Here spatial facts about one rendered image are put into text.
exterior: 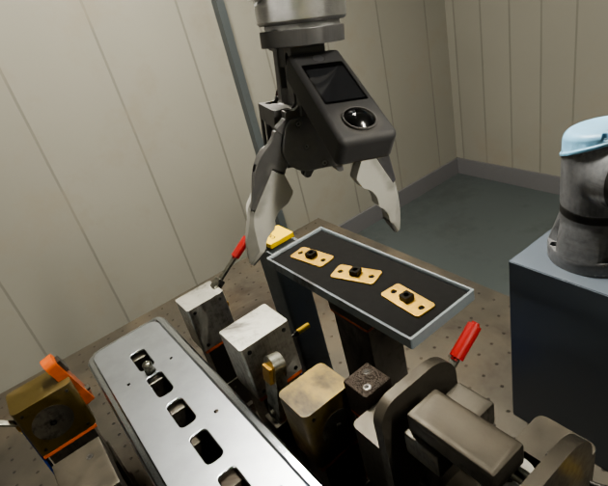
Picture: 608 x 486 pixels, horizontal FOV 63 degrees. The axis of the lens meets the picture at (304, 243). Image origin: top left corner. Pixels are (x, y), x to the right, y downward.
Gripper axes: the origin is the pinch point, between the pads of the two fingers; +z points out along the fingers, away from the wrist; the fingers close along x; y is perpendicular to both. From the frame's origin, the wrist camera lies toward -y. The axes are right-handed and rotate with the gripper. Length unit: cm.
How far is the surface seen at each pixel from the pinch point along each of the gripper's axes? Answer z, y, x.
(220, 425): 39.9, 25.5, 13.7
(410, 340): 20.2, 8.8, -13.2
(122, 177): 38, 202, 33
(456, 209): 104, 227, -166
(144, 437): 42, 30, 27
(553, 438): 28.0, -6.3, -23.8
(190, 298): 32, 58, 14
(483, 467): 19.6, -12.5, -9.1
